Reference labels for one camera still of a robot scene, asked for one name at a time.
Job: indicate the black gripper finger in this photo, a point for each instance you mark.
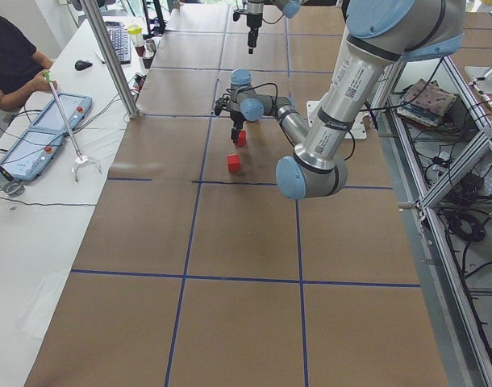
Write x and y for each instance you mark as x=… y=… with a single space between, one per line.
x=252 y=39
x=235 y=133

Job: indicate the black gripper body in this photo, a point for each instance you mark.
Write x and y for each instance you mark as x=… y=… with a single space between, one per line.
x=235 y=119
x=252 y=19

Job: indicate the red block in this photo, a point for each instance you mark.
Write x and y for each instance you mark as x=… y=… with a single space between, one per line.
x=242 y=139
x=233 y=163

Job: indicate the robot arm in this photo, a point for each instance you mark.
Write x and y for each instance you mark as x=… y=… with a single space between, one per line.
x=377 y=34
x=288 y=8

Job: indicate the yellow lid cup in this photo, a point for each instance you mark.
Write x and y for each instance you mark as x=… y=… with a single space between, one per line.
x=135 y=33

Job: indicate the black keyboard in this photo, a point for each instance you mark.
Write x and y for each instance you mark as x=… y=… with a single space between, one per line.
x=121 y=43

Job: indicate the grabber reacher stick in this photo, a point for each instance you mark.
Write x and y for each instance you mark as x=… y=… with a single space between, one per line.
x=81 y=160

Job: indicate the black computer mouse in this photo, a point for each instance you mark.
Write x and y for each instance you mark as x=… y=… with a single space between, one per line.
x=81 y=65

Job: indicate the stack of books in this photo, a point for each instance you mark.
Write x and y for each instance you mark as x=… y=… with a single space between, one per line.
x=425 y=104

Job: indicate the blue teach pendant near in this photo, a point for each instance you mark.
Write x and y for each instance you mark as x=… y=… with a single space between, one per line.
x=29 y=156

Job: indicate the seated person black shirt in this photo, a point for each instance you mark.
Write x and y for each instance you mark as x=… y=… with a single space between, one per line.
x=22 y=67

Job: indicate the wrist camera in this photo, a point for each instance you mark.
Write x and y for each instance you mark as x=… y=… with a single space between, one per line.
x=222 y=104
x=237 y=13

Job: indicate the aluminium profile post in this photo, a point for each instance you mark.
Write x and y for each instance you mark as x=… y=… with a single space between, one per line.
x=92 y=13

